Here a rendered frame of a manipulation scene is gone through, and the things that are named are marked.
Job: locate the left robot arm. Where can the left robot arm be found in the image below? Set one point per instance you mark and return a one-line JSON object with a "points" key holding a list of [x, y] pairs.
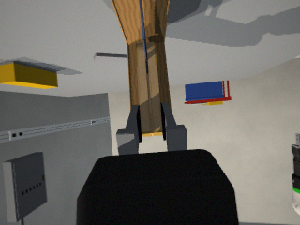
{"points": [[296, 200]]}

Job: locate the yellow rectangular block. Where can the yellow rectangular block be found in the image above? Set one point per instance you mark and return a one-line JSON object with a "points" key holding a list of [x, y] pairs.
{"points": [[16, 73]]}

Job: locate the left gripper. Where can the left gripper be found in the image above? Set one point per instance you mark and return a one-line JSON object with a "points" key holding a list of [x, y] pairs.
{"points": [[296, 162]]}

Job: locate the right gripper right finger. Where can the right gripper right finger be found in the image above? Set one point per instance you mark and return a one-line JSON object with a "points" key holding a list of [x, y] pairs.
{"points": [[174, 135]]}

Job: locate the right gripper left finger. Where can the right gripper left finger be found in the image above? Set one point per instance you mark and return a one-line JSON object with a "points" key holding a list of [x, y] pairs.
{"points": [[128, 139]]}

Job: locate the grey flat bar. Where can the grey flat bar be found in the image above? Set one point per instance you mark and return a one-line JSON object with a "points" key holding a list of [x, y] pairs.
{"points": [[104, 57]]}

